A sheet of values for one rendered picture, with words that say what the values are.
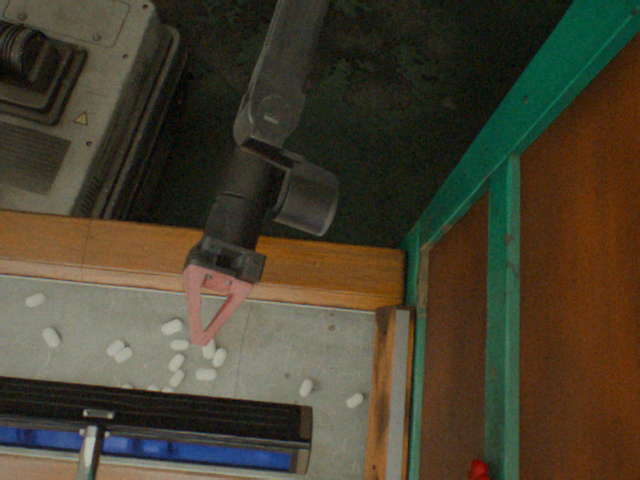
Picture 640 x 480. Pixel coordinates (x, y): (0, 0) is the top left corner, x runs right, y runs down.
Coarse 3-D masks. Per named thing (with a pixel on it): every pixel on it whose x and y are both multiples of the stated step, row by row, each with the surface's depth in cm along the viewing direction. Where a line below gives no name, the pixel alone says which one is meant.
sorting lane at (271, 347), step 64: (0, 320) 102; (64, 320) 103; (128, 320) 103; (256, 320) 104; (320, 320) 105; (192, 384) 101; (256, 384) 102; (320, 384) 102; (0, 448) 97; (320, 448) 99
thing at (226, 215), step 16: (224, 208) 59; (240, 208) 59; (256, 208) 60; (208, 224) 60; (224, 224) 59; (240, 224) 59; (256, 224) 60; (208, 240) 55; (224, 240) 58; (240, 240) 59; (256, 240) 61; (208, 256) 59; (224, 256) 60; (256, 256) 57
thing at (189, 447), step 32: (0, 384) 68; (32, 384) 69; (64, 384) 70; (0, 416) 64; (32, 416) 64; (64, 416) 64; (128, 416) 65; (160, 416) 66; (192, 416) 66; (224, 416) 67; (256, 416) 67; (288, 416) 68; (32, 448) 68; (64, 448) 68; (128, 448) 67; (160, 448) 66; (192, 448) 66; (224, 448) 65; (256, 448) 65; (288, 448) 64
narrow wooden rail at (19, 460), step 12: (0, 456) 95; (12, 456) 95; (24, 456) 96; (36, 456) 97; (0, 468) 94; (12, 468) 94; (24, 468) 94; (36, 468) 94; (48, 468) 94; (60, 468) 94; (72, 468) 94; (108, 468) 95; (120, 468) 95; (132, 468) 95; (144, 468) 96; (156, 468) 97
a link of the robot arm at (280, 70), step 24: (288, 0) 65; (312, 0) 66; (288, 24) 65; (312, 24) 66; (264, 48) 65; (288, 48) 64; (312, 48) 66; (264, 72) 62; (288, 72) 63; (264, 96) 62; (288, 96) 63; (240, 120) 64; (240, 144) 66
